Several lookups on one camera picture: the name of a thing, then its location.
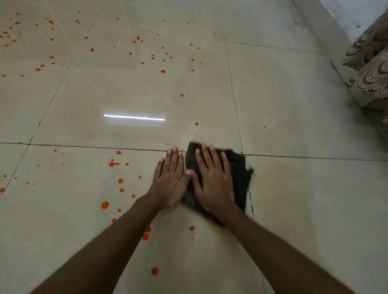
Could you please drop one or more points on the person's right hand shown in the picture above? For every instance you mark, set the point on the person's right hand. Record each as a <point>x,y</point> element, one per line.
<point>213,184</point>

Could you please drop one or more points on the person's left hand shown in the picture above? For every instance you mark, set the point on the person's left hand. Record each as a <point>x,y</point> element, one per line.
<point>169,181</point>

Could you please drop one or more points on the dark plaid cleaning cloth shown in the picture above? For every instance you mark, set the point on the dark plaid cleaning cloth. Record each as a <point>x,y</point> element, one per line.
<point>241,175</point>

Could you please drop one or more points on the orange liquid spill drops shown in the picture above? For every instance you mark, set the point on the orange liquid spill drops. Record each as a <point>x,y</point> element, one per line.
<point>105,205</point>

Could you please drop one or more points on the person's right forearm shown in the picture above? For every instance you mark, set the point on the person's right forearm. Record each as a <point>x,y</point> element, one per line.
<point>279,257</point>

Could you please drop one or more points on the person's left forearm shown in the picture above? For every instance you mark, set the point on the person's left forearm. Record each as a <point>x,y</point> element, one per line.
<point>100,251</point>

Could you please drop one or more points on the beige tiled floor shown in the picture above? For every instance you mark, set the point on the beige tiled floor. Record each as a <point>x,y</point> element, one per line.
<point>288,106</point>

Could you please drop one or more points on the beige patterned curtain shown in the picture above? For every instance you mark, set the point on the beige patterned curtain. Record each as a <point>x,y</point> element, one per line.
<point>371,78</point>

